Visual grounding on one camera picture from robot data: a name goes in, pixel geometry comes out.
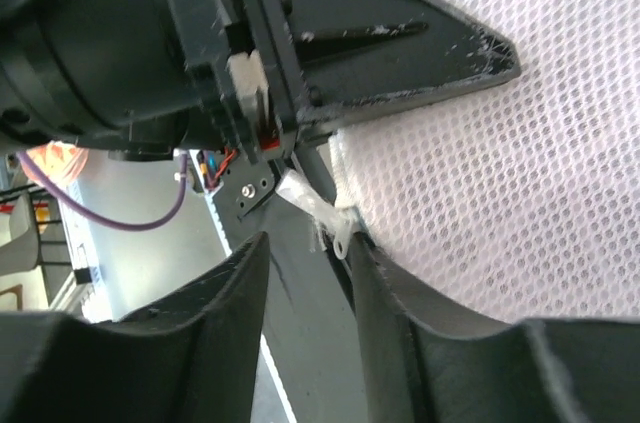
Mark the white mesh laundry bag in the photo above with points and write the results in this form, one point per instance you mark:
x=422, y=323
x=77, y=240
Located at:
x=521, y=200

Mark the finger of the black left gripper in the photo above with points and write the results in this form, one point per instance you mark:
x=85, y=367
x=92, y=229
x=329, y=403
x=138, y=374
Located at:
x=328, y=64

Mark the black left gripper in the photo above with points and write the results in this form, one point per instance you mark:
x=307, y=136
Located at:
x=142, y=78

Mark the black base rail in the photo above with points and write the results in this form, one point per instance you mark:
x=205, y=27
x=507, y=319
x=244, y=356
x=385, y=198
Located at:
x=309, y=366

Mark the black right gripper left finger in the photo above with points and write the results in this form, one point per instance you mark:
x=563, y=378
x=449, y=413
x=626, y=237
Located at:
x=190, y=356

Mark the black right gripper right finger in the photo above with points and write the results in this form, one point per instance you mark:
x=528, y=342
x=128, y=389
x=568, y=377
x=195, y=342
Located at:
x=427, y=358

